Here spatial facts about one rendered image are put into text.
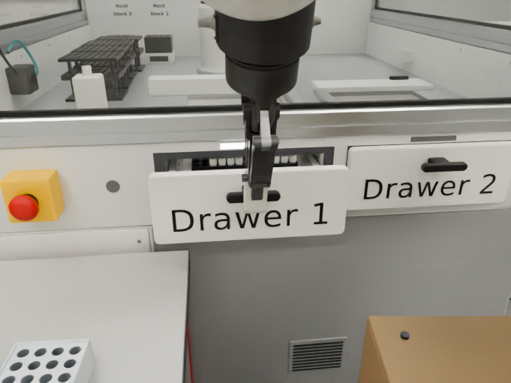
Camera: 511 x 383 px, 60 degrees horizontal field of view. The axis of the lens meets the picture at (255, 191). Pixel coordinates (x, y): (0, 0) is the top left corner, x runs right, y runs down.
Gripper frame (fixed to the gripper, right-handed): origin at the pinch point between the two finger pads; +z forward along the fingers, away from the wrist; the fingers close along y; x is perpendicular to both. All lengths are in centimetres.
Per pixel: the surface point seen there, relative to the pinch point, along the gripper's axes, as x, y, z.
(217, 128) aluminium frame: -4.5, -15.5, 1.1
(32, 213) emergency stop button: -31.7, -5.1, 7.6
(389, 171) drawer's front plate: 23.8, -10.8, 7.7
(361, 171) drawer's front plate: 19.0, -10.9, 7.5
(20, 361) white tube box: -27.4, 17.3, 7.4
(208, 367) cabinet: -8.1, 2.0, 48.4
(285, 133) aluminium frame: 6.3, -14.5, 1.9
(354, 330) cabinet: 21.9, -0.3, 42.0
